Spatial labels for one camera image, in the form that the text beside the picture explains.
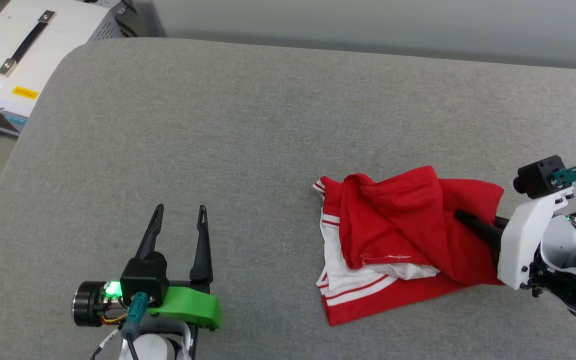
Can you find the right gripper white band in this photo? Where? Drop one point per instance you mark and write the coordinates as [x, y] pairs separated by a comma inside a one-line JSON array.
[[520, 245]]

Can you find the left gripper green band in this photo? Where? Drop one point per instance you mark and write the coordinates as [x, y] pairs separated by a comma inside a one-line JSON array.
[[190, 307]]

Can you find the red garment with white stripes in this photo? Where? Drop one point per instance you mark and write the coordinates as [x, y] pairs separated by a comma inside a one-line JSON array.
[[398, 225]]

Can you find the grey fabric sofa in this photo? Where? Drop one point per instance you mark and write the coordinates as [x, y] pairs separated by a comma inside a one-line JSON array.
[[268, 150]]

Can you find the yellow sticker label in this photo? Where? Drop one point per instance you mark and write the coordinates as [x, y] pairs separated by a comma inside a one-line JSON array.
[[25, 92]]

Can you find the white equipment box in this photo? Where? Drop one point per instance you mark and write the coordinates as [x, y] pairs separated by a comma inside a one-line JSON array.
[[43, 65]]

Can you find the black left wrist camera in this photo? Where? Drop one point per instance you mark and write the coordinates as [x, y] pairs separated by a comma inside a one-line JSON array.
[[144, 277]]

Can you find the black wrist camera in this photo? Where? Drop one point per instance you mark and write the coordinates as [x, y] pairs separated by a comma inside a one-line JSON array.
[[144, 277], [538, 177]]

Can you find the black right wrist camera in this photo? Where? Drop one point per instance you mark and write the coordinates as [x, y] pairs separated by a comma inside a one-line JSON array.
[[538, 177]]

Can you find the teal left camera connector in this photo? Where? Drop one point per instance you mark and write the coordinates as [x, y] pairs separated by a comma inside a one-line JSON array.
[[135, 312]]

